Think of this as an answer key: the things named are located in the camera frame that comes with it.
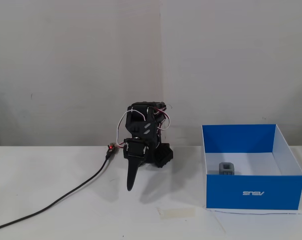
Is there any gray block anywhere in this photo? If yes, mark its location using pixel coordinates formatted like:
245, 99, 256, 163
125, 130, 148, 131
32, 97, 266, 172
218, 161, 235, 176

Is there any blue and white cardboard box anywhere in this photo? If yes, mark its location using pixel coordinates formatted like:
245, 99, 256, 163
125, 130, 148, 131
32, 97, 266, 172
201, 123, 302, 210

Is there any white gripper servo wire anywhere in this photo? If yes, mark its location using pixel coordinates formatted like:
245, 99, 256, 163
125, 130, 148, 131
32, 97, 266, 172
116, 109, 133, 149

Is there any white red arm cable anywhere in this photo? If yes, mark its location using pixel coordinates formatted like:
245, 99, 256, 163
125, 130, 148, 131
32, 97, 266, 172
150, 106, 172, 132

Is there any black ribbed clamp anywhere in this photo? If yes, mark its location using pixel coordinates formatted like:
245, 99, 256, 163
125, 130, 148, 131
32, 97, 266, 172
154, 143, 174, 169

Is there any small controller board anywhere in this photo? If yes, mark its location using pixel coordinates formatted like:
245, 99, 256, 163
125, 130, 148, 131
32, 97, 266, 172
106, 142, 118, 160

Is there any thin dark thread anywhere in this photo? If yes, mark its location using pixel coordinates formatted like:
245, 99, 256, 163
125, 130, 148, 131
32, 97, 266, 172
207, 208, 302, 216

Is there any clear tape strip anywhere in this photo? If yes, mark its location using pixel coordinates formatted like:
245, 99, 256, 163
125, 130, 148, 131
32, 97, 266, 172
157, 206, 197, 220

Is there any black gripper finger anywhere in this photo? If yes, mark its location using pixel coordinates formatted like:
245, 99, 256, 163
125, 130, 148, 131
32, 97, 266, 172
125, 158, 142, 192

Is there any black power cable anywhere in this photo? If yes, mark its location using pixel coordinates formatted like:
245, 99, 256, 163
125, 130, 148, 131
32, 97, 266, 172
0, 152, 112, 232

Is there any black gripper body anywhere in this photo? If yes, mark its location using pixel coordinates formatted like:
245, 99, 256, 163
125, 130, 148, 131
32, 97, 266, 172
122, 137, 150, 162

